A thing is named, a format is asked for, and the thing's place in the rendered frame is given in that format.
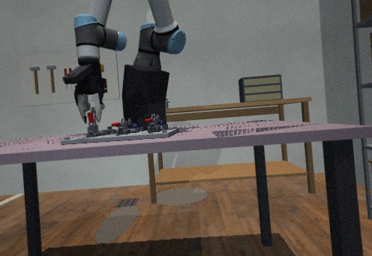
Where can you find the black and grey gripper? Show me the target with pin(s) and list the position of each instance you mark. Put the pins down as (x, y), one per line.
(89, 85)

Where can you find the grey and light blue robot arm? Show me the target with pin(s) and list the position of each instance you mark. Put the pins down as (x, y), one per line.
(164, 35)

